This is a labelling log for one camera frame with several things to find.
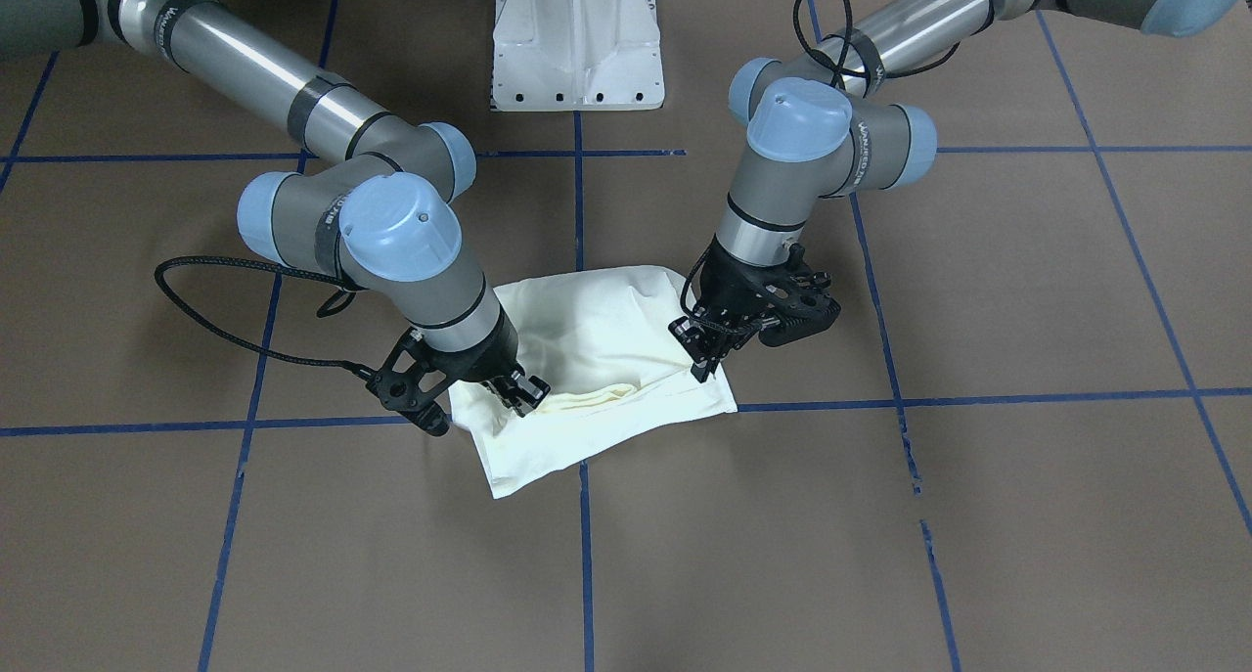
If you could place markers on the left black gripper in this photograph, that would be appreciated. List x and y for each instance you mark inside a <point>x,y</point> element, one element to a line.
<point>722,283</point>

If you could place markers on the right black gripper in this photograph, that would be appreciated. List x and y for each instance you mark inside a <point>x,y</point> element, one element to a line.
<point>482,359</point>

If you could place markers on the white long-sleeve cat shirt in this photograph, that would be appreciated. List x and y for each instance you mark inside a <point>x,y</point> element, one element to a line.
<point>601,340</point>

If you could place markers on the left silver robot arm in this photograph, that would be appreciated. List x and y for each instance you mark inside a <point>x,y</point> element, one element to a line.
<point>814,132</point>

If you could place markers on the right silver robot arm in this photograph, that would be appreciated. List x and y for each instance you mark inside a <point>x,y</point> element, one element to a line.
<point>379,217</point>

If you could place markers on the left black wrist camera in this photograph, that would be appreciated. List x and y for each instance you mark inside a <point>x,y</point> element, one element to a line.
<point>808,310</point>

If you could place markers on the white camera mast with base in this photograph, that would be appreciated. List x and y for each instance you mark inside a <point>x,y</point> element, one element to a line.
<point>576,55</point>

